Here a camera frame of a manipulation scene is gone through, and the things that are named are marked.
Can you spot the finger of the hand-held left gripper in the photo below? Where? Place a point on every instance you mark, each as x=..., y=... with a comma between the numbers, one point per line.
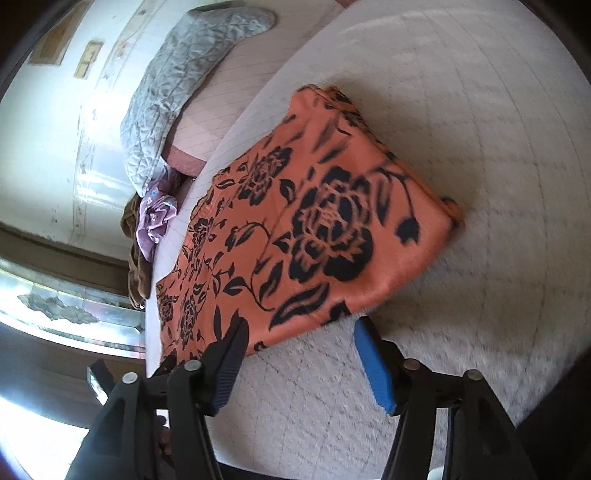
x=102, y=376

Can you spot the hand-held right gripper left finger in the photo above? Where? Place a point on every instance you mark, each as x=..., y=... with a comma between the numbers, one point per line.
x=226, y=369

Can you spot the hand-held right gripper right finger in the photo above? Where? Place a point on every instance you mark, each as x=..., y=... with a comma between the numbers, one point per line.
x=374, y=364

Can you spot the orange black floral dress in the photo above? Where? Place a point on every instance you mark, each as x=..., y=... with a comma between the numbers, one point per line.
x=323, y=221

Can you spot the wooden door stained glass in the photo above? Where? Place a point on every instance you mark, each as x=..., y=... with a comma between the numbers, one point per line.
x=69, y=314

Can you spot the brown garment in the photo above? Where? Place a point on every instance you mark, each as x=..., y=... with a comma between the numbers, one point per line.
x=138, y=277

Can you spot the purple floral cloth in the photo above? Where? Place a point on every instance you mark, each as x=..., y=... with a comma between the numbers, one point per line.
x=154, y=217

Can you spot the pink bolster pillow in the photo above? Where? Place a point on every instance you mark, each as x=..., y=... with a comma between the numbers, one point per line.
x=221, y=92

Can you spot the grey quilted pillow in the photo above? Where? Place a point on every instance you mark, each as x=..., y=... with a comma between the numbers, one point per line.
x=171, y=92

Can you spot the beige light switch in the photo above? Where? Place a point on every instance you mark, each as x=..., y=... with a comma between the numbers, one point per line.
x=84, y=70
x=94, y=50

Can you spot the small framed wall plaque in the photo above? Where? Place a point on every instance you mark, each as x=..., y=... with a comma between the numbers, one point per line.
x=55, y=41

